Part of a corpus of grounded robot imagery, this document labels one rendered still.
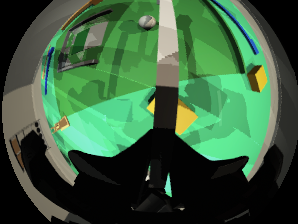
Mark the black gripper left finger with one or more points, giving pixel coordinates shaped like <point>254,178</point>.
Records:
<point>128,169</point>

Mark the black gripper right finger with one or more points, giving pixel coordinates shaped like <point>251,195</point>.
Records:
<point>190,171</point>

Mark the white golf ball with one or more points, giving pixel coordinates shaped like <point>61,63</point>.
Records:
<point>146,22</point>

